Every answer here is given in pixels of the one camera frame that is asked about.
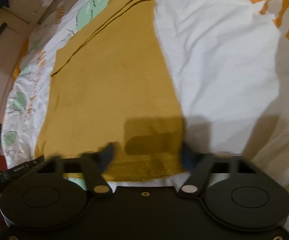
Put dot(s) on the mustard yellow knit garment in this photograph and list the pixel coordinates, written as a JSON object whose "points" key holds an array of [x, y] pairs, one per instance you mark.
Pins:
{"points": [[110, 83]]}

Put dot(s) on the white patterned bed sheet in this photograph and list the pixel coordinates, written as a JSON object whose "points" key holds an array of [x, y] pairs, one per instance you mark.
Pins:
{"points": [[229, 61]]}

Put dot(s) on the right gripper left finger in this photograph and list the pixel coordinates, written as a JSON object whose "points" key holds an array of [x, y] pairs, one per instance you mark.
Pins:
{"points": [[93, 165]]}

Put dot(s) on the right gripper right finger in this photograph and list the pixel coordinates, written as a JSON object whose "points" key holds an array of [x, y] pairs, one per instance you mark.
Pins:
{"points": [[199, 165]]}

